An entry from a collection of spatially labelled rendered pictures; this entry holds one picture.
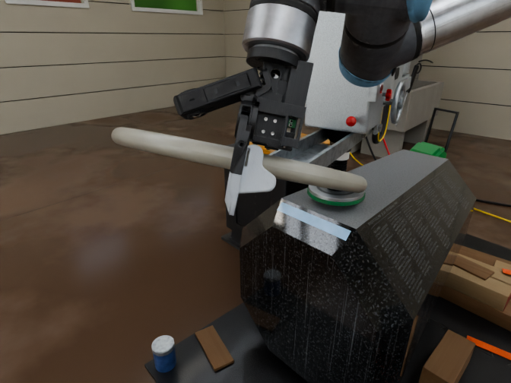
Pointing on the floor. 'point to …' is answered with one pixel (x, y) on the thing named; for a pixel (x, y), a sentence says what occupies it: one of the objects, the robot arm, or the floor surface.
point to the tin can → (164, 353)
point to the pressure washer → (433, 144)
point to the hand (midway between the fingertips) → (229, 201)
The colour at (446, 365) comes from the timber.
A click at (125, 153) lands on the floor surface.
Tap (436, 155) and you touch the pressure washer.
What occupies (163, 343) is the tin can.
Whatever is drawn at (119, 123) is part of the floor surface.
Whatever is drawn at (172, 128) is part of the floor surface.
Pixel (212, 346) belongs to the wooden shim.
